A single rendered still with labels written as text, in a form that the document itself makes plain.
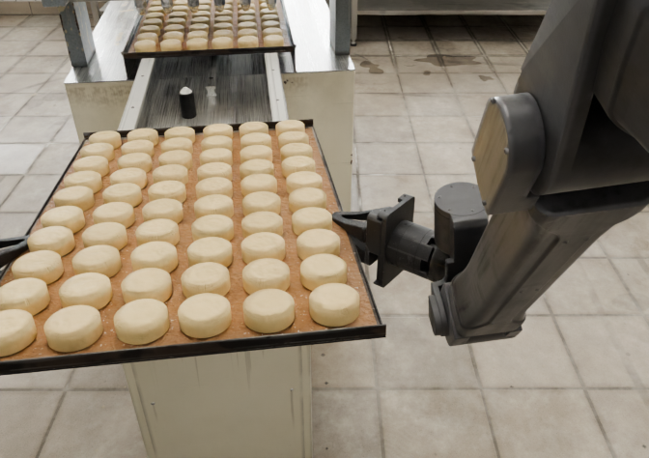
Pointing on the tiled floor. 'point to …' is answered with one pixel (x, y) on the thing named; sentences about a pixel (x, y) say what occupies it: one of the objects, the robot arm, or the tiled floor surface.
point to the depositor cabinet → (322, 61)
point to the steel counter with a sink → (433, 2)
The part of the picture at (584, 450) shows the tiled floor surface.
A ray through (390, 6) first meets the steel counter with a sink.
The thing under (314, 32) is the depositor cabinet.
